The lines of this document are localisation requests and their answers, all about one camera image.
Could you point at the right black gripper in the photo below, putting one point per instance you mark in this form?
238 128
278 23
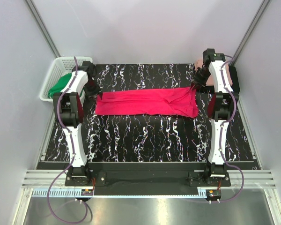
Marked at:
199 83

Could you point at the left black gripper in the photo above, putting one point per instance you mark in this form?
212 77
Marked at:
97 91

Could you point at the red t-shirt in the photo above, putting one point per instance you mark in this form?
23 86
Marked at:
177 101

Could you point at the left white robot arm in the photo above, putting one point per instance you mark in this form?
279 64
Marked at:
69 113

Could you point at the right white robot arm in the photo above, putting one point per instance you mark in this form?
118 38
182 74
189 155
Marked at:
221 110

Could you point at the folded black t-shirt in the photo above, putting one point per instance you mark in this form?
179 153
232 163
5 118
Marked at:
232 77

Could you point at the green t-shirt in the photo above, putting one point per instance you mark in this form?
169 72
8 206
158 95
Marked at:
60 85

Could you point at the black marble table mat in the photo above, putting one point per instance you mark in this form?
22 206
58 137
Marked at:
145 138

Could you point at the white plastic basket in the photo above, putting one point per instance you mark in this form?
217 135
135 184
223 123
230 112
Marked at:
60 67

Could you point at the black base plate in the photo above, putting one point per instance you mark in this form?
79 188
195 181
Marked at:
141 179

